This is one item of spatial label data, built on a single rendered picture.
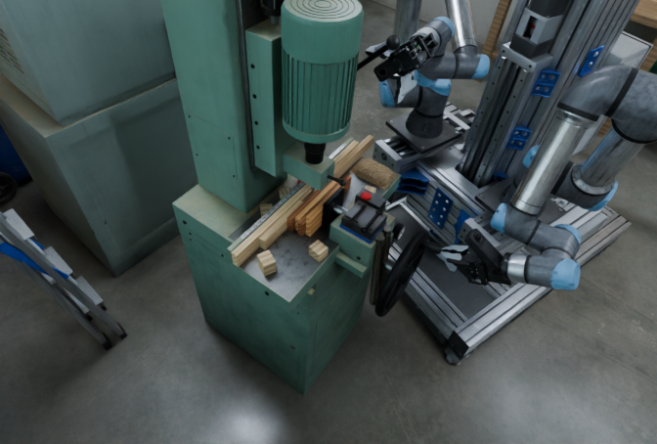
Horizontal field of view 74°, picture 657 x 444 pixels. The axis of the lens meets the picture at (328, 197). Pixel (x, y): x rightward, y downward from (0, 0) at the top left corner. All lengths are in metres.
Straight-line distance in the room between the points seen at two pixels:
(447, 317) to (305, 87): 1.30
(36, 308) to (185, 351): 0.74
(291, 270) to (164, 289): 1.20
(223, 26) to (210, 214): 0.64
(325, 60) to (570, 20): 0.84
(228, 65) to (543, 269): 0.90
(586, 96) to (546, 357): 1.46
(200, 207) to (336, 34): 0.79
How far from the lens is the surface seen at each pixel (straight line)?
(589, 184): 1.47
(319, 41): 0.94
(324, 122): 1.05
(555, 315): 2.51
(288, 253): 1.23
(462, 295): 2.10
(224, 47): 1.09
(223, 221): 1.45
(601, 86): 1.17
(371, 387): 2.04
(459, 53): 1.45
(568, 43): 1.59
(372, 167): 1.44
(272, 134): 1.18
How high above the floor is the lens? 1.89
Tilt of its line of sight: 46 degrees down
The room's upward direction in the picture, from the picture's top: 5 degrees clockwise
